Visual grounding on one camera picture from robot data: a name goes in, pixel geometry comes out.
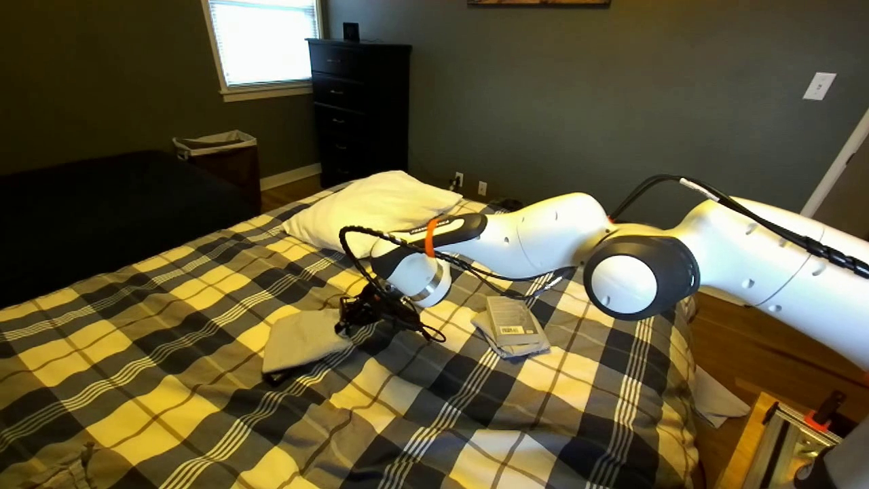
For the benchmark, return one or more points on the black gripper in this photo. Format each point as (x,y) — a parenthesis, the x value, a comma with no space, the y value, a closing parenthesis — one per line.
(381,304)

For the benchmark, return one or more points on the grey clothing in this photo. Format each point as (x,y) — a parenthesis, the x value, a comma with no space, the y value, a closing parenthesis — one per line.
(300,344)

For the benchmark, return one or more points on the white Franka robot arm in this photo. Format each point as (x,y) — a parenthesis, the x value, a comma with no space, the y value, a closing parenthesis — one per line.
(751,263)

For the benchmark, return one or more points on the white pillow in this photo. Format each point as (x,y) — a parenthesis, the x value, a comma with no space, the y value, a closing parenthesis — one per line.
(370,207)

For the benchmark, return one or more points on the plaid yellow grey bedspread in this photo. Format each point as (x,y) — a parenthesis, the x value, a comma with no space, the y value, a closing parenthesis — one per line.
(452,416)

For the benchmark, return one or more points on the small grey folded cloth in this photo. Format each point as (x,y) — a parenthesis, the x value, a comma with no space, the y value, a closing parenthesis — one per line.
(512,328)

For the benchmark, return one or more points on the brown laundry hamper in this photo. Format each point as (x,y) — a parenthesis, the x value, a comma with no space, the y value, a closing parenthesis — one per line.
(226,168)

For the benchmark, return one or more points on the black dresser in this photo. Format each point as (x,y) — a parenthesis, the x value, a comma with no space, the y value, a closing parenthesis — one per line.
(358,111)

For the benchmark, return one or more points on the small object on dresser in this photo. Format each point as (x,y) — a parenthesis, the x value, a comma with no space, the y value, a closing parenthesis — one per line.
(350,32)

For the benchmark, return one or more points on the bright window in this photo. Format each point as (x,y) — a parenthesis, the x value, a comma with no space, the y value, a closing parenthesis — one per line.
(262,41)

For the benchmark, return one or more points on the white bed sheet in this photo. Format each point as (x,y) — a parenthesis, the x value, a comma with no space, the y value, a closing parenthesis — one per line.
(721,397)

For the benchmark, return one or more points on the wooden bar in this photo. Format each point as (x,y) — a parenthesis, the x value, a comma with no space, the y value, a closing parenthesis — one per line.
(742,445)

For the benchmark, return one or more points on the grey rounded block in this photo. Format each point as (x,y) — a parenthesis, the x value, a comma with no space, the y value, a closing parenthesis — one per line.
(850,465)

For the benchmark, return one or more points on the white door frame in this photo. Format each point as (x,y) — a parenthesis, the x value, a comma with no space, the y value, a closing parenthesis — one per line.
(836,165)

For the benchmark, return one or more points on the white light switch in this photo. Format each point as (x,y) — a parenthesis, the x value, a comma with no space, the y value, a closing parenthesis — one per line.
(818,86)

